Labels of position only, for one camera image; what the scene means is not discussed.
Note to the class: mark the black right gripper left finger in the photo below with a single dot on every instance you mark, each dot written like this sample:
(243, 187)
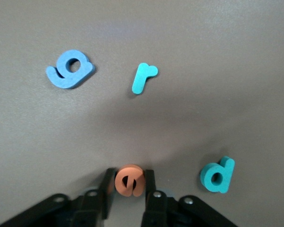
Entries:
(92, 208)

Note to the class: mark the teal foam letter d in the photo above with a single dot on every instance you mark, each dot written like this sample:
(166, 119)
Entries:
(228, 170)

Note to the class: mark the blue foam letter g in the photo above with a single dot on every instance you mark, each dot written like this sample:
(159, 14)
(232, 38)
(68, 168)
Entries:
(59, 78)

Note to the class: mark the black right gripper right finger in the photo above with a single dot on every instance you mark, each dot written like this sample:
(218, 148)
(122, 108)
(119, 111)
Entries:
(158, 208)

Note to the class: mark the teal foam letter r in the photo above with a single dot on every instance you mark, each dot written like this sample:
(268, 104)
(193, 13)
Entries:
(140, 80)

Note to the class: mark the orange foam letter e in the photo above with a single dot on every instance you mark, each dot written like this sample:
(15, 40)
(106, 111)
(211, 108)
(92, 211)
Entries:
(132, 170)

